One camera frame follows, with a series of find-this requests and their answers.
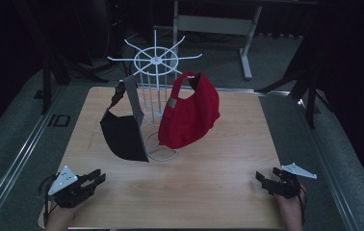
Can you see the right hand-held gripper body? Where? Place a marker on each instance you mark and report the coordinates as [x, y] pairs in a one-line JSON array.
[[287, 187]]

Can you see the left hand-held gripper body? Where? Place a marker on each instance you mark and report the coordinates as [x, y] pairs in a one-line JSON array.
[[64, 183]]

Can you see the black baseball cap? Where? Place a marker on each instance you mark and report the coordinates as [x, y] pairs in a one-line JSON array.
[[122, 134]]

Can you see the red baseball cap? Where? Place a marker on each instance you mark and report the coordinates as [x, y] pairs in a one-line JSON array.
[[189, 118]]

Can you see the person's right hand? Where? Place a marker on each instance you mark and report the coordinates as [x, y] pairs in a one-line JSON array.
[[291, 208]]

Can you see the person's left hand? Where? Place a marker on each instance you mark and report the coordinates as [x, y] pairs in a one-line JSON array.
[[59, 218]]

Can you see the black tripod stand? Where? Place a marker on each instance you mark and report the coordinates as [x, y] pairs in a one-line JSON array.
[[46, 86], [310, 93]]

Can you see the dark curtain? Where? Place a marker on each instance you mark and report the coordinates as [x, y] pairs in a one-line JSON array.
[[356, 80]]

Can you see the aluminium floor rail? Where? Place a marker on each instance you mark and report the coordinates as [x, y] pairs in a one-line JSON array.
[[16, 163], [331, 166], [254, 91]]

